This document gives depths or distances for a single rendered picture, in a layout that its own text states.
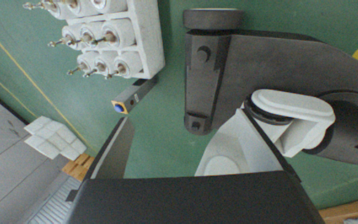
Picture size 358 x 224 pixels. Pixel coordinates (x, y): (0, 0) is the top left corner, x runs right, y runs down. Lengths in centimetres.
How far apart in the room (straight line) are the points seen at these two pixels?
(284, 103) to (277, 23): 34
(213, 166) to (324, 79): 47
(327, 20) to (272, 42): 26
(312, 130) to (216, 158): 31
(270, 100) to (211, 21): 28
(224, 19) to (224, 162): 38
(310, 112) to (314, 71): 16
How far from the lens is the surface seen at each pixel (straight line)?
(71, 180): 693
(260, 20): 64
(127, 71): 57
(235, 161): 25
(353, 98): 65
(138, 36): 56
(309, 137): 49
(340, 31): 74
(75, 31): 71
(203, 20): 44
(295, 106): 43
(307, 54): 53
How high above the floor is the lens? 63
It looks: 44 degrees down
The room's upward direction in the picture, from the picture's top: 153 degrees counter-clockwise
